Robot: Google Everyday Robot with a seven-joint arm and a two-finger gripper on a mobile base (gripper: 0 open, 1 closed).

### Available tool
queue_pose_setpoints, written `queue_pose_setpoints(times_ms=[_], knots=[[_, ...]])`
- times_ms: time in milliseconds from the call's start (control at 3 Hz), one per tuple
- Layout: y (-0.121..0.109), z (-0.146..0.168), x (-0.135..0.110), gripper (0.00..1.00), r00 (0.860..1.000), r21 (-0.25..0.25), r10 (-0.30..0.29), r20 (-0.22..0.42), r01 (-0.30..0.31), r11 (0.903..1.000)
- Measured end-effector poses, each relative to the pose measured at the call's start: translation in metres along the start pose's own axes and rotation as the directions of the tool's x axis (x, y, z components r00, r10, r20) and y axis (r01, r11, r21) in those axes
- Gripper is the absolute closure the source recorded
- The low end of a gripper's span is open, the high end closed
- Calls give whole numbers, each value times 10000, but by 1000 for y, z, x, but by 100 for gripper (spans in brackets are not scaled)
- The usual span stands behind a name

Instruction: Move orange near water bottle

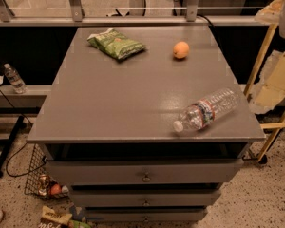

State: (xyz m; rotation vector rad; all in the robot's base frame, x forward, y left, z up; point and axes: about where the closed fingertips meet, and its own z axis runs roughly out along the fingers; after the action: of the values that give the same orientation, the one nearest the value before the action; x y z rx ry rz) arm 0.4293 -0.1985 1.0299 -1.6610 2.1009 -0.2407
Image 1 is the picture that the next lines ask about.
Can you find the orange fruit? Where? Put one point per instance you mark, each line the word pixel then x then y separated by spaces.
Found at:
pixel 181 50

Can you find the clear plastic water bottle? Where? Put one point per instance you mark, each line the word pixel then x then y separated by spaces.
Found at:
pixel 206 110

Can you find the small water bottle on ledge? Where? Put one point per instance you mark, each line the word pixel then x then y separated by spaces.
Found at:
pixel 15 79

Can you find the grey drawer cabinet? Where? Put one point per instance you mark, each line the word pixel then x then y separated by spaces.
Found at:
pixel 106 123

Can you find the green chip bag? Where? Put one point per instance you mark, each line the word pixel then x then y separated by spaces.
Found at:
pixel 115 44

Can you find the top drawer knob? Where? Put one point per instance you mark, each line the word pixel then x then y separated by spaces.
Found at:
pixel 146 178

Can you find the orange ball in basket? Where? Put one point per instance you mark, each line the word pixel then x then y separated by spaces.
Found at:
pixel 55 189

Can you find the yellow snack bag on floor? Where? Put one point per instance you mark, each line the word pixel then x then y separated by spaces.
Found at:
pixel 51 219

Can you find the wire basket on floor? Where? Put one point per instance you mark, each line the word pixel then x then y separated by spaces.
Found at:
pixel 38 181

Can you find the yellow wooden frame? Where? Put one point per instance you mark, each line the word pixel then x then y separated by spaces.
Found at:
pixel 270 90

